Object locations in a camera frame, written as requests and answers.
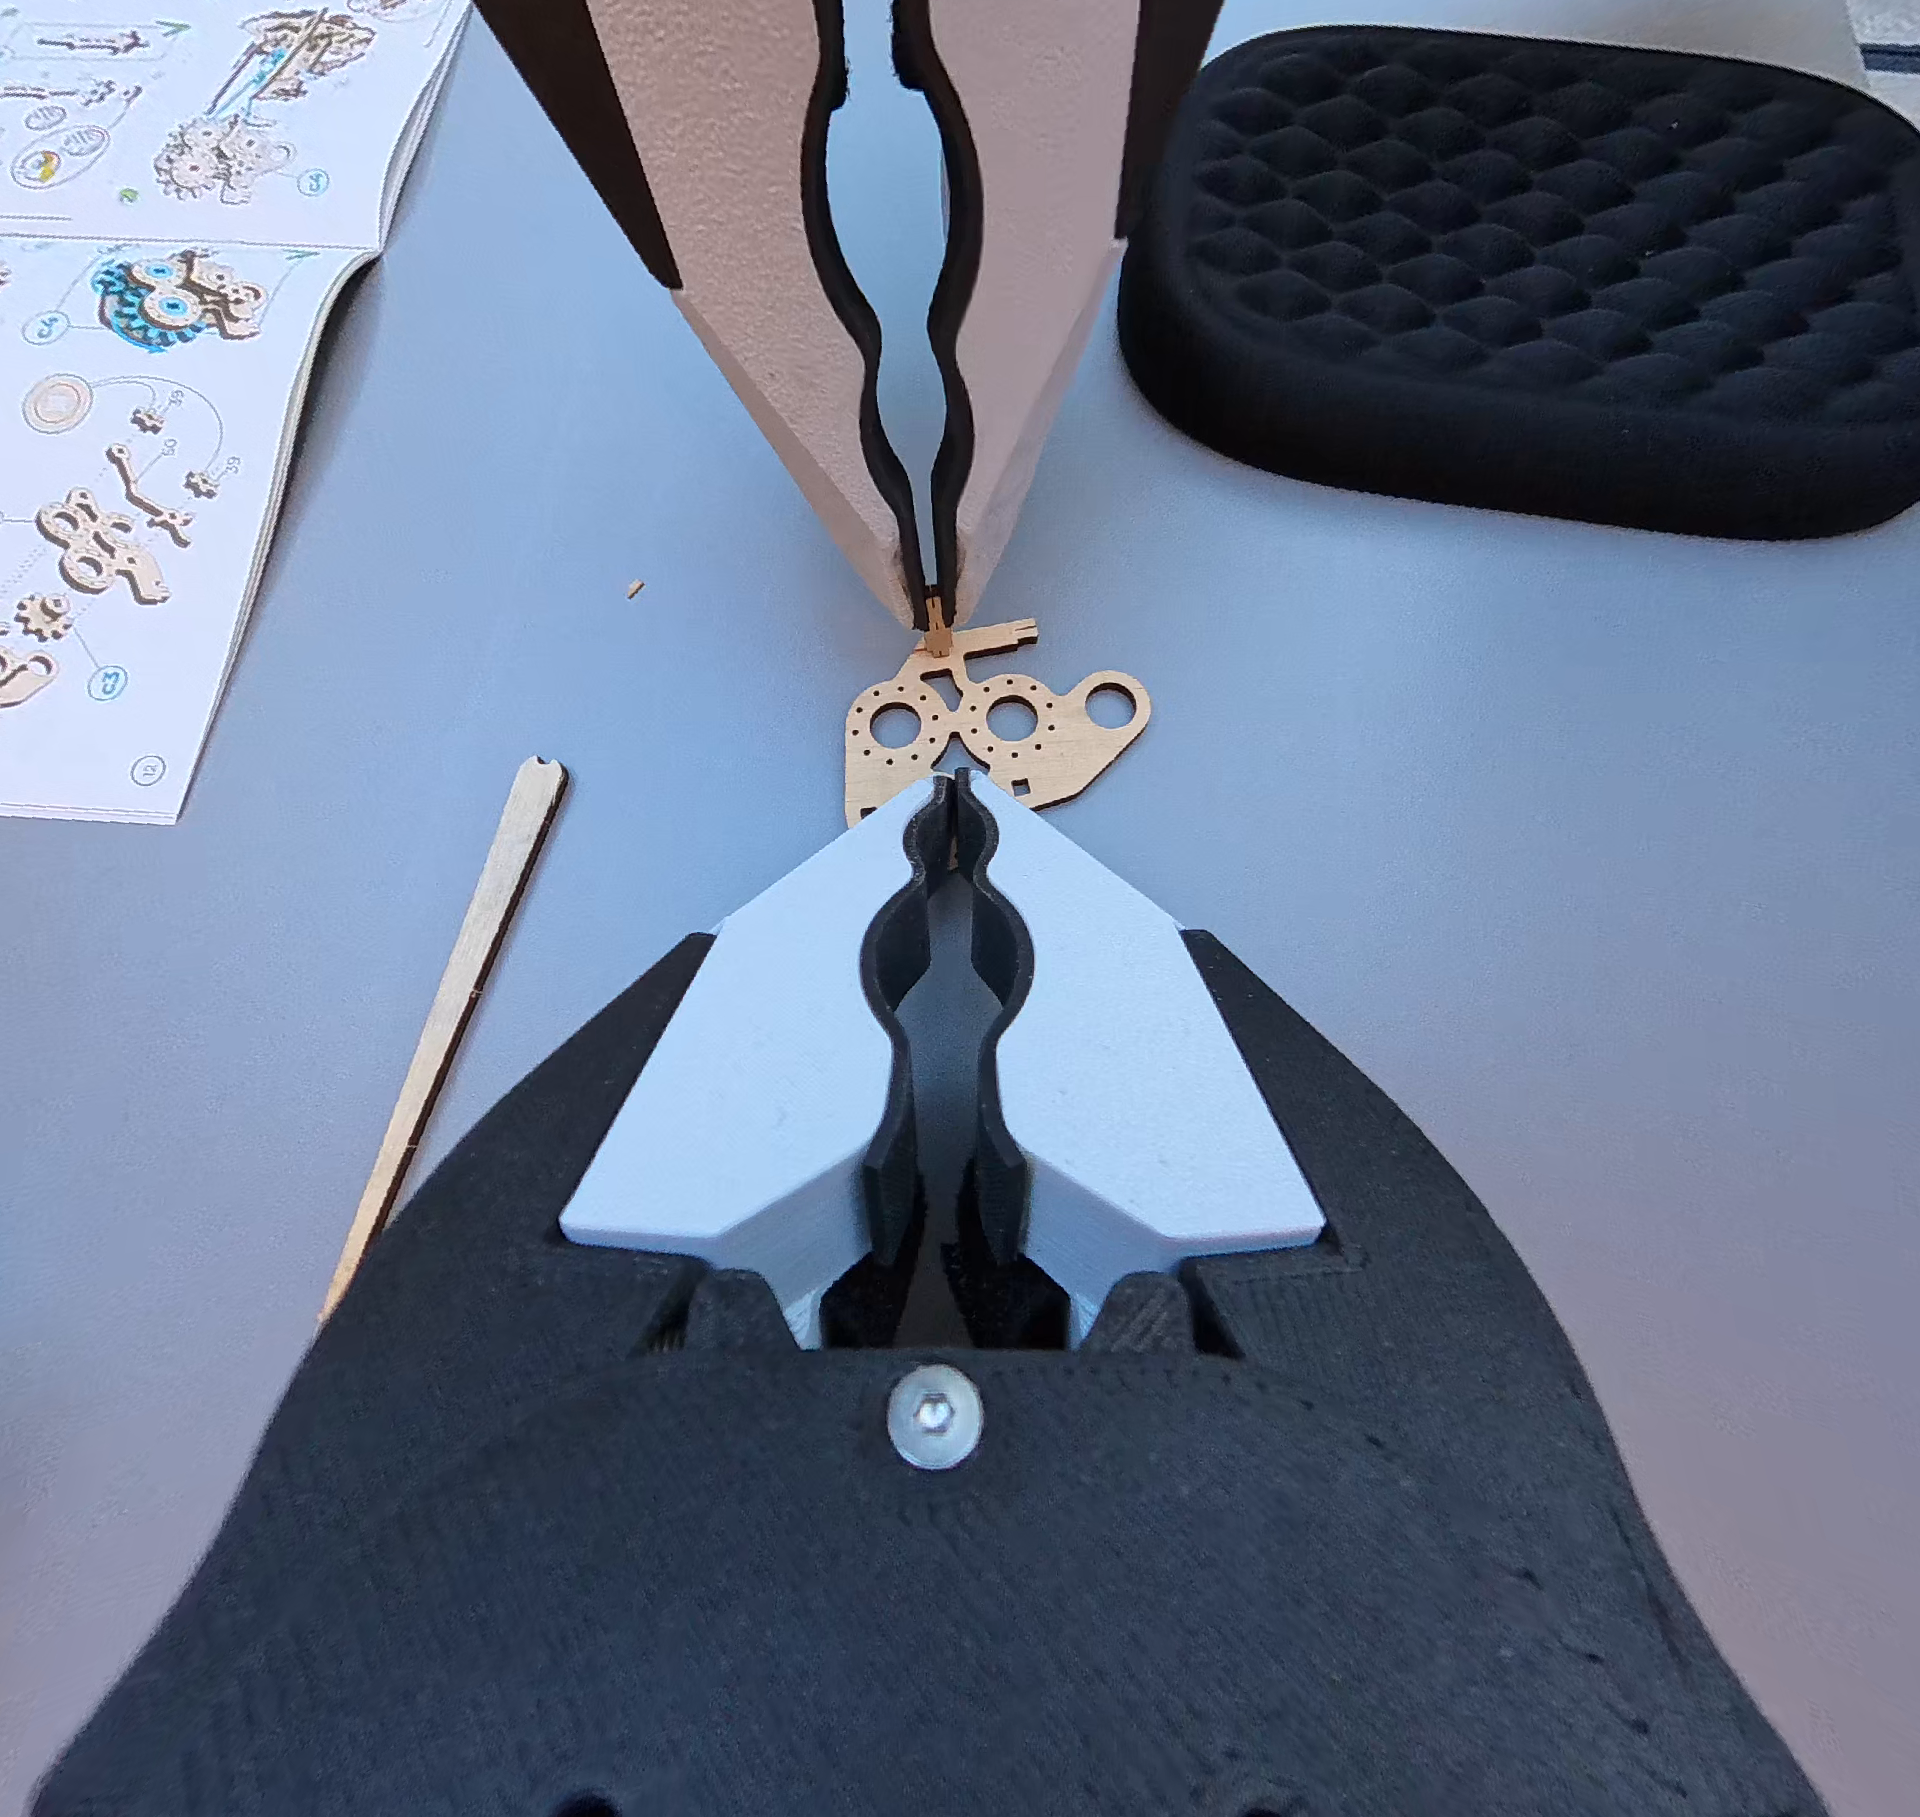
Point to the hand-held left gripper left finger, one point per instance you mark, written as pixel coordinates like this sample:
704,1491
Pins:
735,1099

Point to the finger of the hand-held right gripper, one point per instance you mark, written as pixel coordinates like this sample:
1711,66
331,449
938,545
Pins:
722,120
1050,120

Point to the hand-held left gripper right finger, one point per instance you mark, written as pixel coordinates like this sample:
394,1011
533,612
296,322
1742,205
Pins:
1153,1099

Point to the wooden plate with round holes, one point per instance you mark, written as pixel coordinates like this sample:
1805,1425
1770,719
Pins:
1033,720

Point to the small wooden peg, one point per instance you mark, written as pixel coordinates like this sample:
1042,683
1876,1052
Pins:
934,624

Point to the grey desk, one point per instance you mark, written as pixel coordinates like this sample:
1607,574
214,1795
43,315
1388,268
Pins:
1500,872

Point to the thin wooden stick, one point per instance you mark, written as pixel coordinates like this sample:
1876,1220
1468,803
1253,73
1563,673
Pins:
467,947

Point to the wooden model instruction booklet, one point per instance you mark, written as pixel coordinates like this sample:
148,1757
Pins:
150,346

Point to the black honeycomb seat cushion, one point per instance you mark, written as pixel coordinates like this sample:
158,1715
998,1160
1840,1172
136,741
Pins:
1530,287

